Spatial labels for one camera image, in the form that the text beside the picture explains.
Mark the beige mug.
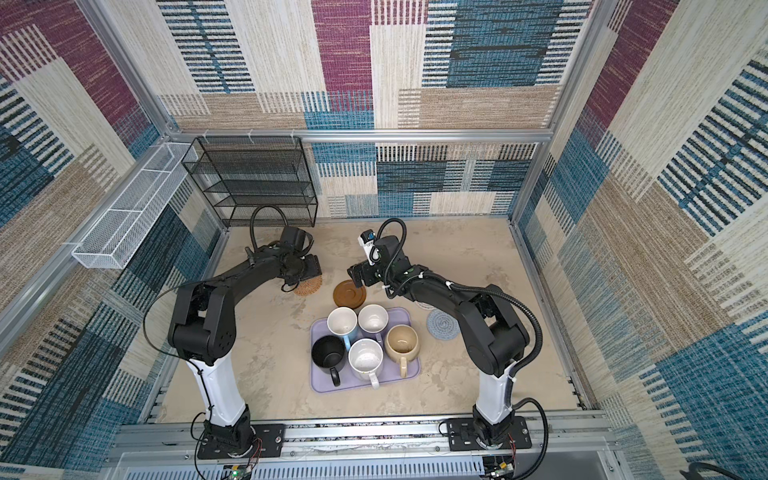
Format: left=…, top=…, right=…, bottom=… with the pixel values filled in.
left=385, top=325, right=421, bottom=379

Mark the lavender mug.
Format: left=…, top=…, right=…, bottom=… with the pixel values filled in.
left=358, top=304, right=389, bottom=335

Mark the blue grey woven coaster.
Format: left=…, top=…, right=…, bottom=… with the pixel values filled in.
left=426, top=309, right=460, bottom=341

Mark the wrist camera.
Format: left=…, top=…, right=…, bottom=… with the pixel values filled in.
left=358, top=229, right=380, bottom=265
left=279, top=226, right=308, bottom=255

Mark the woven rattan coaster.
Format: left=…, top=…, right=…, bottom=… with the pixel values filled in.
left=292, top=276, right=323, bottom=297

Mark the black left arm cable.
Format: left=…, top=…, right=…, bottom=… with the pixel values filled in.
left=249, top=205, right=290, bottom=253

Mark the black wire mesh shelf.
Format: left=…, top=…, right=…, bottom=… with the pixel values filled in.
left=182, top=136, right=318, bottom=227

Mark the small brown wooden coaster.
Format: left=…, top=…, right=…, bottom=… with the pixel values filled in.
left=333, top=280, right=367, bottom=310

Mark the black mug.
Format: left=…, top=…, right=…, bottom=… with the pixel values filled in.
left=311, top=335, right=347, bottom=388

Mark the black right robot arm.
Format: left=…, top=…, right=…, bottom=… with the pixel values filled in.
left=348, top=230, right=543, bottom=448

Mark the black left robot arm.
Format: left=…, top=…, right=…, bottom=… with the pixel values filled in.
left=168, top=227, right=321, bottom=458

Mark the light blue mug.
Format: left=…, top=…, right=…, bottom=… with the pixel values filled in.
left=326, top=307, right=359, bottom=351

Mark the white wire mesh basket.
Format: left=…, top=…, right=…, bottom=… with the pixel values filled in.
left=72, top=142, right=189, bottom=270

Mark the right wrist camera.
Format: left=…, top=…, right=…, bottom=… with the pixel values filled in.
left=358, top=229, right=380, bottom=265

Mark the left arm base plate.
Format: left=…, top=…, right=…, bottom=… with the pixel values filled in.
left=196, top=424, right=286, bottom=460

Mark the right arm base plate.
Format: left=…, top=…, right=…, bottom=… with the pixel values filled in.
left=438, top=415, right=532, bottom=451

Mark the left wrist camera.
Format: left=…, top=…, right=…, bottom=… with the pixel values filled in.
left=279, top=226, right=308, bottom=255

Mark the white mug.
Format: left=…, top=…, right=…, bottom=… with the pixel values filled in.
left=348, top=338, right=384, bottom=389

